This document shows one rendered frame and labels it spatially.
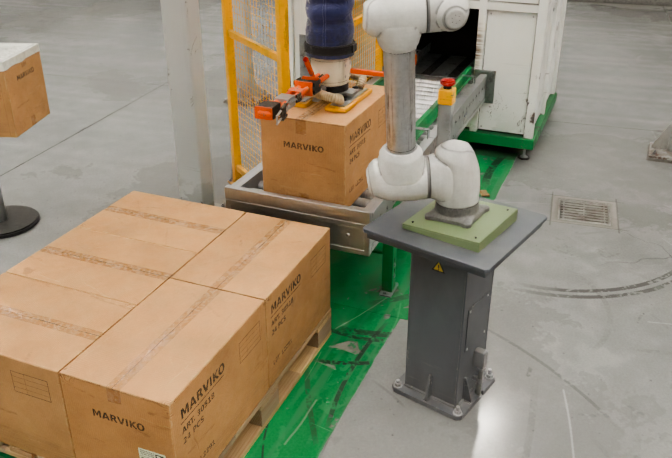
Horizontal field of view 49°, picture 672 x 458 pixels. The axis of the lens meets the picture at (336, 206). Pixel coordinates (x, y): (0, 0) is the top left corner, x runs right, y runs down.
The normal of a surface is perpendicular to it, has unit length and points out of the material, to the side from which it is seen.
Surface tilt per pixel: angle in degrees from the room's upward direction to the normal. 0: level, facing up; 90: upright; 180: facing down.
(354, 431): 0
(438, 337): 90
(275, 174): 90
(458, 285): 90
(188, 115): 90
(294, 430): 0
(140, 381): 0
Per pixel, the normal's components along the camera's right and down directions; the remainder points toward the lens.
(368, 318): 0.00, -0.90
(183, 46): -0.38, 0.40
